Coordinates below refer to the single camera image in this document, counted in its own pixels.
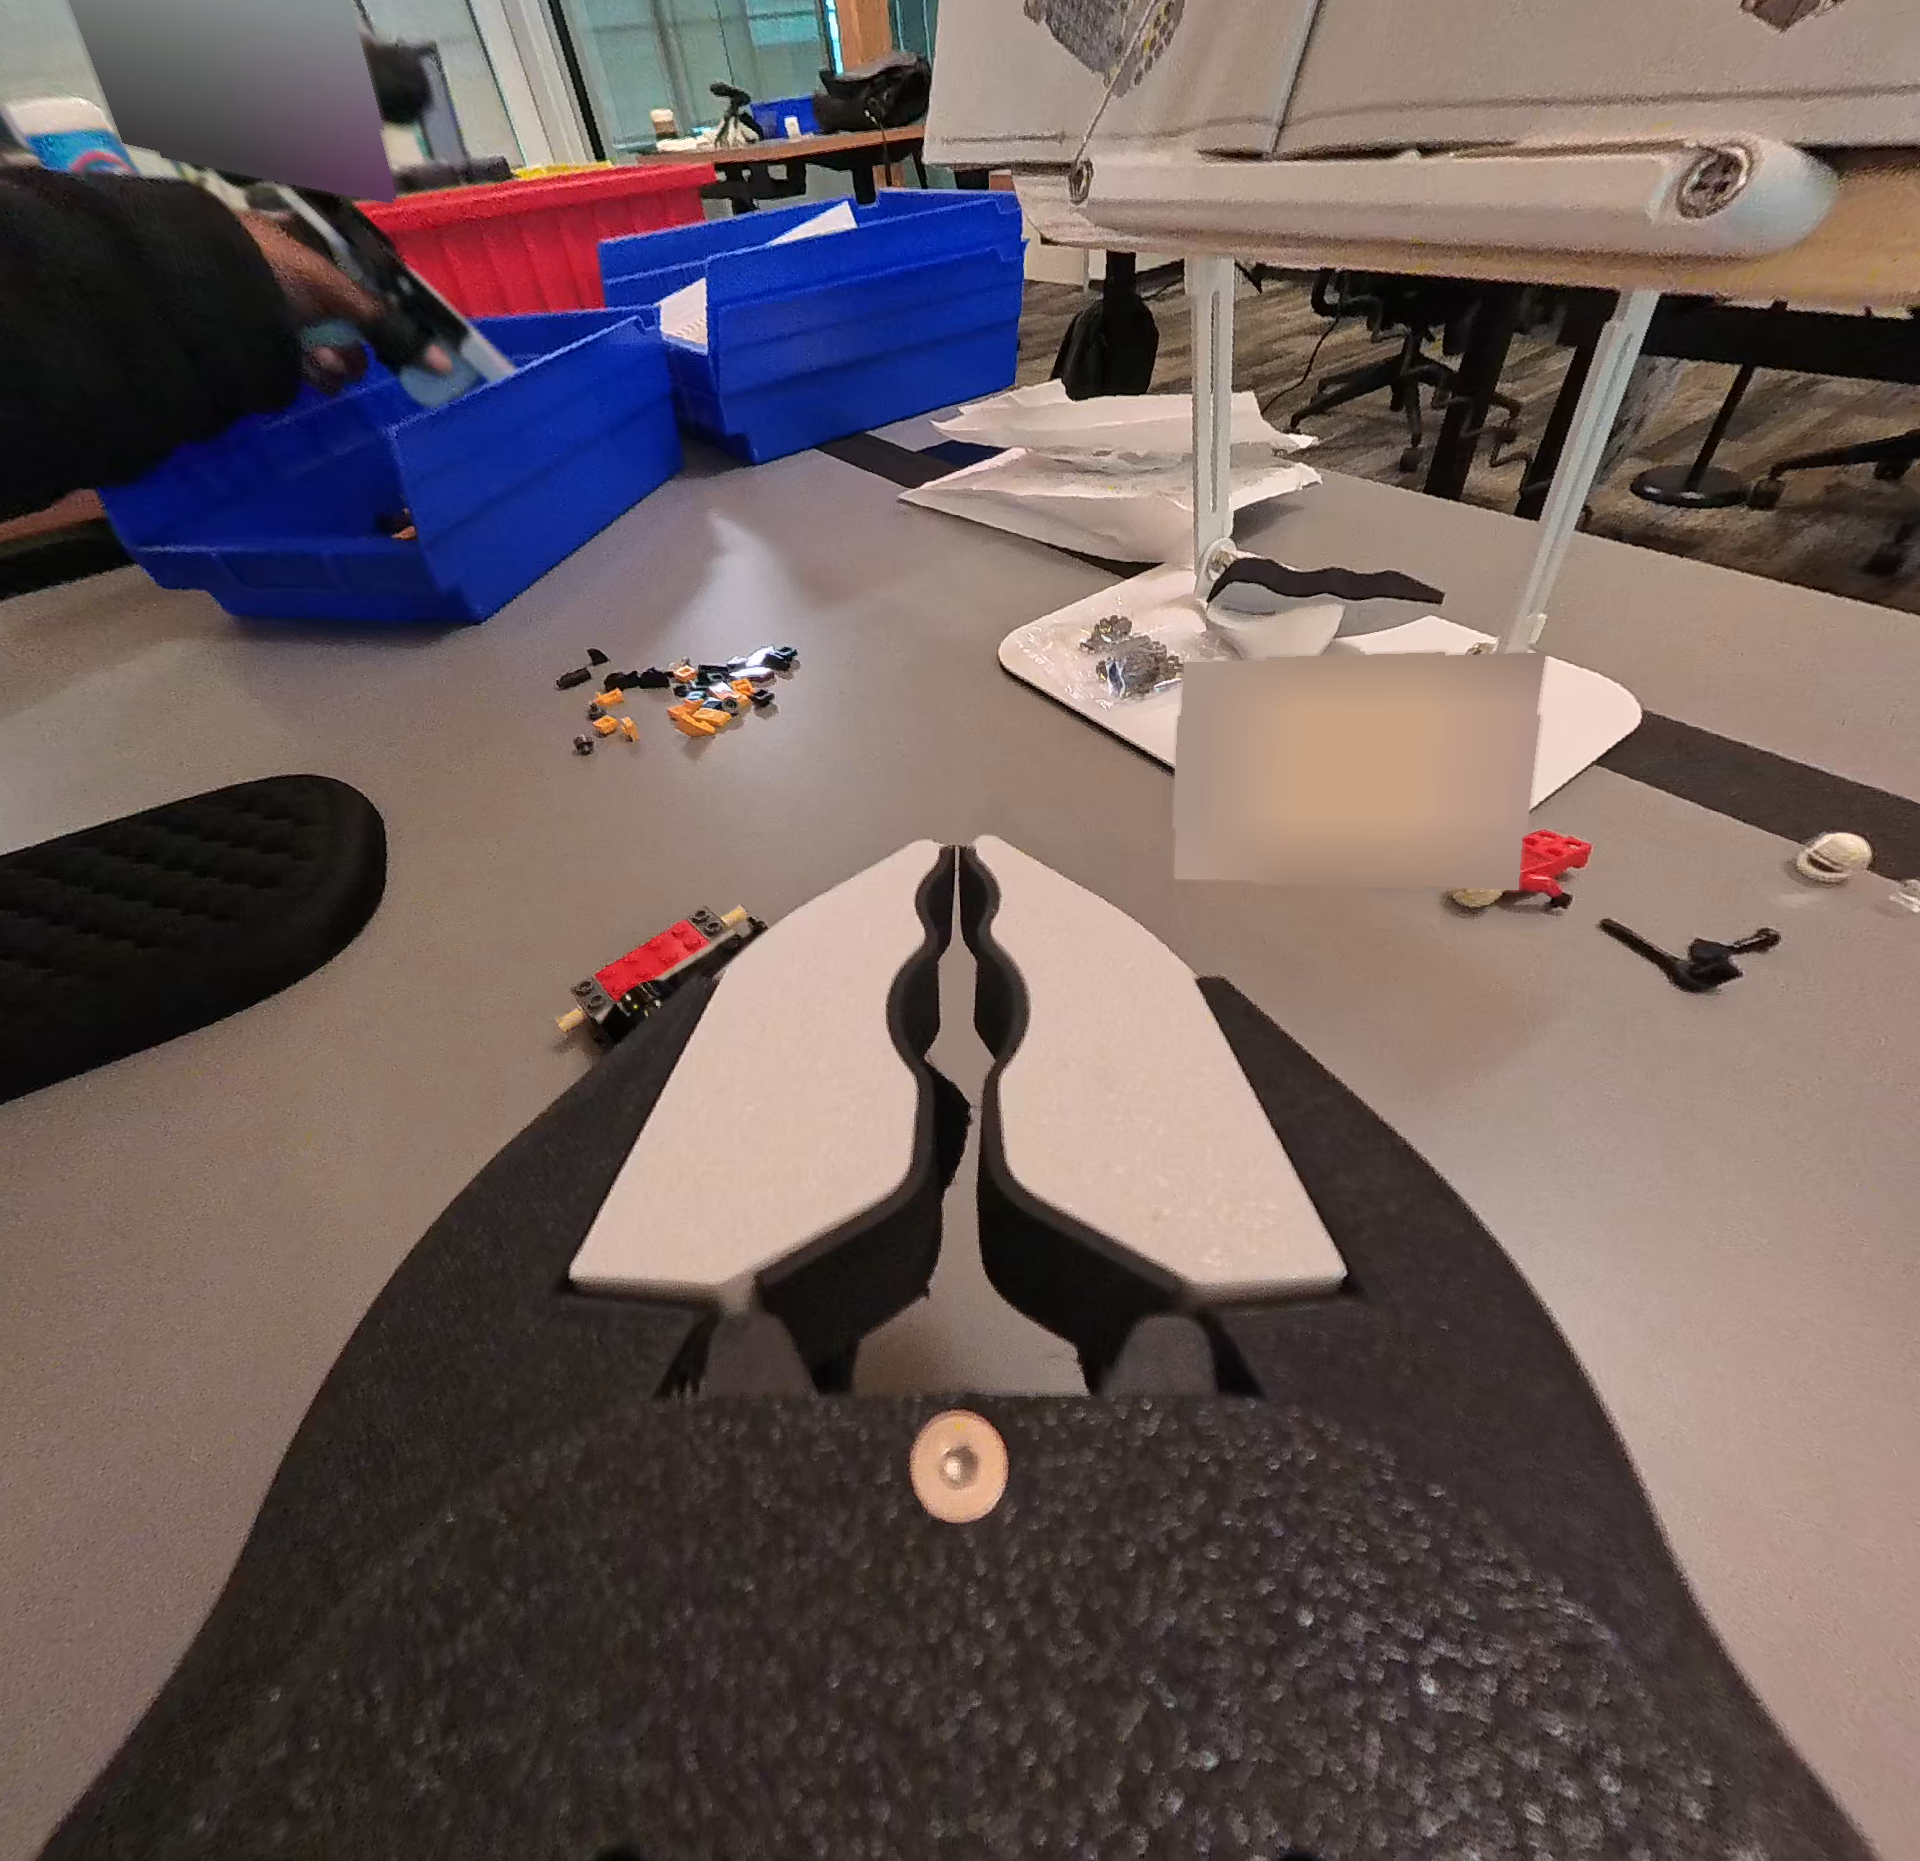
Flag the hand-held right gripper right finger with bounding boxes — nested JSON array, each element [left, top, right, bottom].
[[958, 834, 1352, 1397]]

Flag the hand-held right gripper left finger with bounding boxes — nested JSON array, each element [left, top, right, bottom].
[[568, 839, 974, 1397]]

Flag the blue plastic bin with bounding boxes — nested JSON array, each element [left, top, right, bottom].
[[661, 238, 1030, 467], [103, 315, 687, 628], [597, 188, 1025, 310]]

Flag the person's left forearm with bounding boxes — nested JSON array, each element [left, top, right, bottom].
[[0, 167, 303, 520]]

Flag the person's left hand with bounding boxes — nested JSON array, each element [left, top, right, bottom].
[[241, 210, 460, 393]]

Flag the red plastic bin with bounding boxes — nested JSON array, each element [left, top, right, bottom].
[[358, 162, 717, 320]]

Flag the red and black brick assembly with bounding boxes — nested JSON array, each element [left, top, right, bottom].
[[568, 907, 768, 1051]]

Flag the white bottle with blue label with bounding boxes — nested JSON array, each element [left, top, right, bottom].
[[0, 98, 141, 178]]

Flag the pile of small toy bricks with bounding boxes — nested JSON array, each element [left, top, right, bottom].
[[557, 638, 801, 761]]

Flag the clear bag of small parts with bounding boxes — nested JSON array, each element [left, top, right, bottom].
[[1071, 613, 1204, 709]]

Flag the black bag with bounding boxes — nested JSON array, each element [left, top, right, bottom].
[[814, 54, 933, 135]]

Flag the grey and black wavy part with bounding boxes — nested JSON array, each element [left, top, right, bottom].
[[1207, 551, 1448, 638]]

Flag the black toy connector piece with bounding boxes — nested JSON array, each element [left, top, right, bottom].
[[1597, 917, 1786, 995]]

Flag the black chair armrest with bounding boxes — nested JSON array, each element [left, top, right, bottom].
[[0, 778, 390, 1106]]

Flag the crumpled white plastic bags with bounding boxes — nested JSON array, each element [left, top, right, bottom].
[[897, 379, 1326, 568]]

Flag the black backpack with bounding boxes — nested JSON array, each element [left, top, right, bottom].
[[1051, 292, 1162, 403]]

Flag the white stand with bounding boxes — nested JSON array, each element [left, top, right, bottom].
[[996, 135, 1841, 814]]

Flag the printed cardboard box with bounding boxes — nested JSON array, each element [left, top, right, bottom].
[[919, 0, 1920, 165]]

